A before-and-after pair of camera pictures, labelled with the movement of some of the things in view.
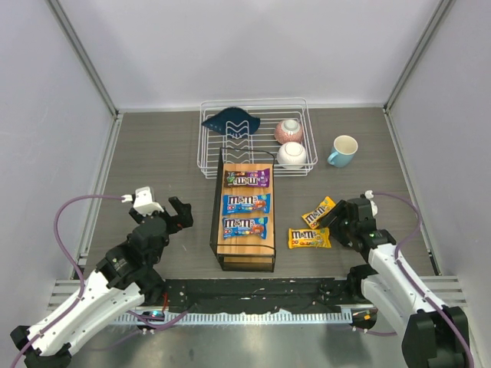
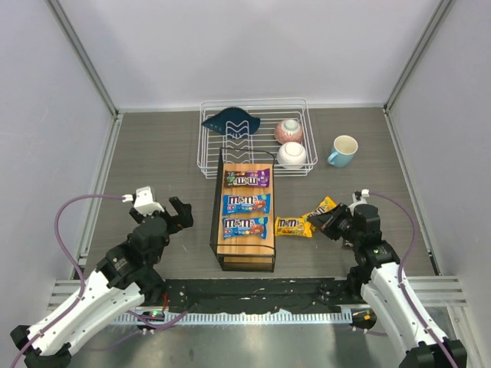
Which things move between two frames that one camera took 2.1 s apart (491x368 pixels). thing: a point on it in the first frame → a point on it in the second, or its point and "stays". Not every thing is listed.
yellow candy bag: (316, 238) → (294, 226)
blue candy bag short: (245, 228) stays
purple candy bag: (247, 178) stays
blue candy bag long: (235, 204) stays
